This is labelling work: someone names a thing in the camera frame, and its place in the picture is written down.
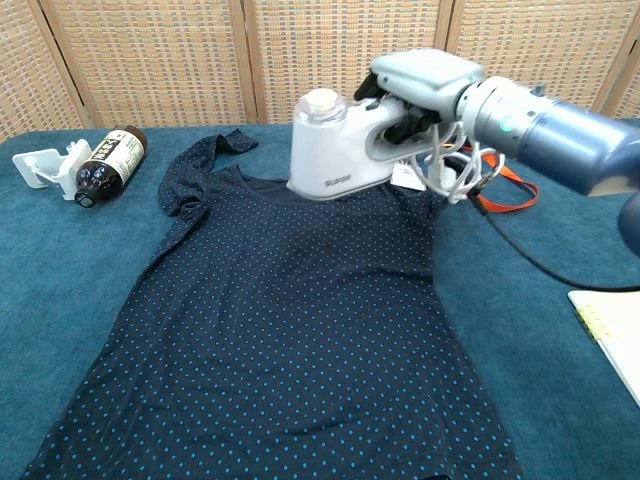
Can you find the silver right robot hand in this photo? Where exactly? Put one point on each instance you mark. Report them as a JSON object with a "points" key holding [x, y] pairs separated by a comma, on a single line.
{"points": [[430, 80]]}

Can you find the white handheld device with cable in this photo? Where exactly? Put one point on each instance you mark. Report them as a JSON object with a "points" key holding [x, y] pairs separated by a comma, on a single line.
{"points": [[325, 155]]}

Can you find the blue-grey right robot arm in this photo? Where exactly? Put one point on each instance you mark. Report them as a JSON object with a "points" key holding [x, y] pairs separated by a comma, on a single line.
{"points": [[565, 135]]}

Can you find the dark blue dotted shirt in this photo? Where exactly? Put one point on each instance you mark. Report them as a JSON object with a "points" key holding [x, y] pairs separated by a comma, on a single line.
{"points": [[275, 325]]}

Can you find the white ID badge holder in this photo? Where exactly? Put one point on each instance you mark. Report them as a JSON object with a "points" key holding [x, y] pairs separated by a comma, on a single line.
{"points": [[407, 177]]}

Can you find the woven bamboo folding screen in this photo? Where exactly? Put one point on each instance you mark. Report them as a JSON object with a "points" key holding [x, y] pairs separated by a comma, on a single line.
{"points": [[160, 60]]}

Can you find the dark brown labelled bottle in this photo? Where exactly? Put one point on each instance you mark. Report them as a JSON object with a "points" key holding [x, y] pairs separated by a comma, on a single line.
{"points": [[110, 165]]}

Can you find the white plastic folding stand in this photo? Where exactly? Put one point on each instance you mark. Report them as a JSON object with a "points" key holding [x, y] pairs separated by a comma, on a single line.
{"points": [[45, 167]]}

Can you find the teal table cloth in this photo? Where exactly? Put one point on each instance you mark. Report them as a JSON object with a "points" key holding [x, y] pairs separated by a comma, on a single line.
{"points": [[50, 300]]}

